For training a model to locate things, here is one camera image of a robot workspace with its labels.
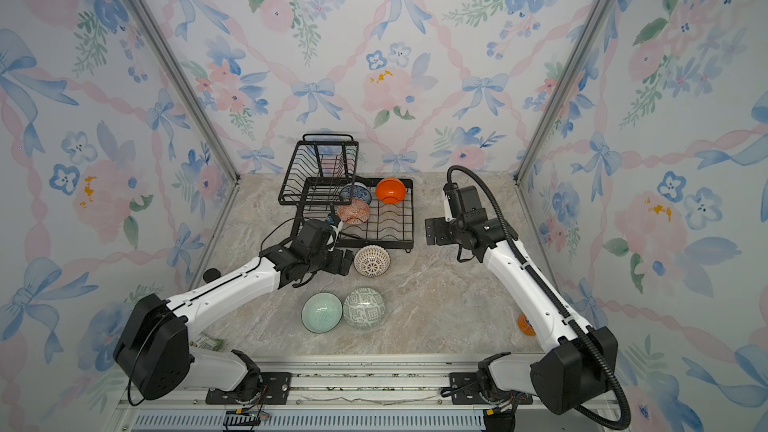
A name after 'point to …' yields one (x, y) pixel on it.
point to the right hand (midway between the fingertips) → (445, 224)
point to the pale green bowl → (322, 313)
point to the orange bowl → (390, 191)
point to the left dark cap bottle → (211, 274)
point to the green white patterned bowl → (363, 308)
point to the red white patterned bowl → (355, 213)
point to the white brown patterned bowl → (372, 261)
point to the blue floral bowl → (360, 191)
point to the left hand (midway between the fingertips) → (341, 251)
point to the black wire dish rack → (320, 181)
